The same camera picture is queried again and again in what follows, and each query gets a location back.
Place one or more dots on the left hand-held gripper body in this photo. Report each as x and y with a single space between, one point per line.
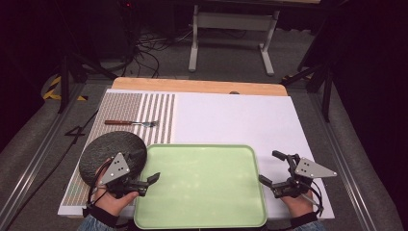
117 168

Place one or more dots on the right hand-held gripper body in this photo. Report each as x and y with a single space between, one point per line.
308 170

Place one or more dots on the person's right hand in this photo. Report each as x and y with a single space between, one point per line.
299 203

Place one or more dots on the person's left hand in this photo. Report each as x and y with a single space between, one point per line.
115 203

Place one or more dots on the black round stone plate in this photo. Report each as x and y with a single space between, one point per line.
106 149

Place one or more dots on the striped woven placemat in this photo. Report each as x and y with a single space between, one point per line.
122 107

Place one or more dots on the light green plastic tray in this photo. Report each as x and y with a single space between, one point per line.
202 189

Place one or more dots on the white foam board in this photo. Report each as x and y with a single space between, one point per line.
240 118

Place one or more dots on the black tape floor mark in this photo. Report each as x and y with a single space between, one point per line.
75 133

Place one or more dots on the black tripod stand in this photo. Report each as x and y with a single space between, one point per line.
326 89
65 80

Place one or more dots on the yellow black hazard tape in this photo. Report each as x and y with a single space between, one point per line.
53 89

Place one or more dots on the grey metal floor rail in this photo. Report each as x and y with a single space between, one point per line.
346 160
35 166

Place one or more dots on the white metal desk frame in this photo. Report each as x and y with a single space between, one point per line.
234 20

